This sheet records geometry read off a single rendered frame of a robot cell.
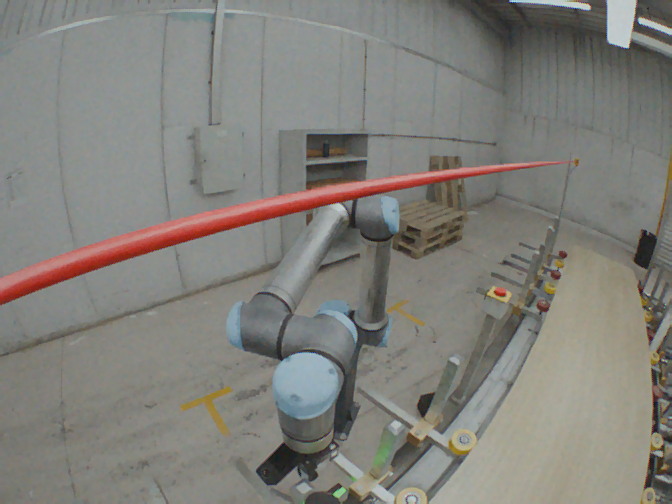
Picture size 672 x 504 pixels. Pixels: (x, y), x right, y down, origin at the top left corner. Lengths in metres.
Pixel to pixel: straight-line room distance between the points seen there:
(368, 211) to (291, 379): 0.65
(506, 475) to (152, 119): 3.08
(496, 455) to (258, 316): 0.76
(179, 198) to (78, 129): 1.22
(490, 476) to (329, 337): 0.64
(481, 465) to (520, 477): 0.14
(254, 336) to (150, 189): 2.44
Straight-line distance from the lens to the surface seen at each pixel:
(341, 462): 0.95
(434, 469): 1.20
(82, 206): 2.90
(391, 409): 1.04
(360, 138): 3.55
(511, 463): 0.97
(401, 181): 0.16
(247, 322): 0.55
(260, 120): 3.14
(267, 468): 0.61
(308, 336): 0.51
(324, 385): 0.42
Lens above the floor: 1.67
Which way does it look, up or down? 25 degrees down
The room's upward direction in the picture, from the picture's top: 2 degrees clockwise
